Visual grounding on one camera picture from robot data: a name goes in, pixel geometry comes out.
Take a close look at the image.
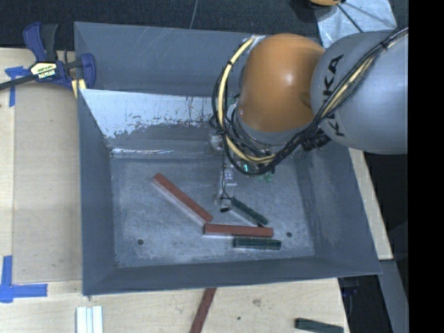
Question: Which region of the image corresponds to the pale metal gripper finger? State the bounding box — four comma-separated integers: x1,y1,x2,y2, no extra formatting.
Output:
209,133,225,153
214,170,239,206

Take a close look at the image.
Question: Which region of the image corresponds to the dark green flat block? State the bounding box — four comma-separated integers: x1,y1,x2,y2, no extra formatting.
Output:
294,318,345,333
230,196,269,227
232,237,282,251

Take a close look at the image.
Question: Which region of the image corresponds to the red-brown flat block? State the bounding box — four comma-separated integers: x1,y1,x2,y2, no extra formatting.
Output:
188,287,218,333
202,223,275,239
151,172,214,224

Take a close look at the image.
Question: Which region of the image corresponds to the grey metal bin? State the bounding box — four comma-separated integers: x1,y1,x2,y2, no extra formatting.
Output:
73,21,383,296

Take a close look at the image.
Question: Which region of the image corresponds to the black cylinder on white bracket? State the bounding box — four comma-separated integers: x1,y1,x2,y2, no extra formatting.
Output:
300,133,331,152

